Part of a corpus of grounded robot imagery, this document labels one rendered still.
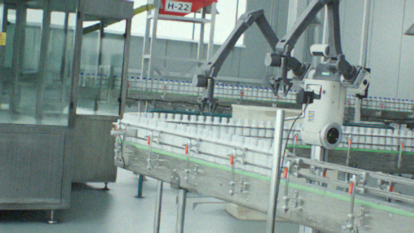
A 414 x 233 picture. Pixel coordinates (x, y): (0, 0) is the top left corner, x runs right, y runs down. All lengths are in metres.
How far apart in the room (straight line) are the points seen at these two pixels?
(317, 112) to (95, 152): 5.39
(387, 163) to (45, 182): 3.04
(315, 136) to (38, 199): 3.47
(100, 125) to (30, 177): 2.46
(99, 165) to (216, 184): 5.49
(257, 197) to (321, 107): 0.83
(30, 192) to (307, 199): 4.11
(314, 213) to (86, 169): 6.24
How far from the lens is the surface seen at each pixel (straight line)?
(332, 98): 4.63
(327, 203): 3.62
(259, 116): 8.53
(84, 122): 9.61
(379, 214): 3.38
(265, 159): 4.04
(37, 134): 7.38
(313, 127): 4.67
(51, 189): 7.50
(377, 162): 6.55
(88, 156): 9.69
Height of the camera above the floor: 1.46
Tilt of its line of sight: 3 degrees down
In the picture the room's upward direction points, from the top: 5 degrees clockwise
